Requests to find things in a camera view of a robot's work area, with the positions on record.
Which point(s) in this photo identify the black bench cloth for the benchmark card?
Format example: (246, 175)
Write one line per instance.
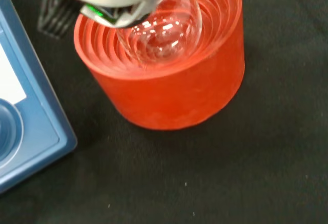
(205, 178)

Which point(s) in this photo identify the blue base heater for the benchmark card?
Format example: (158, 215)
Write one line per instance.
(33, 121)

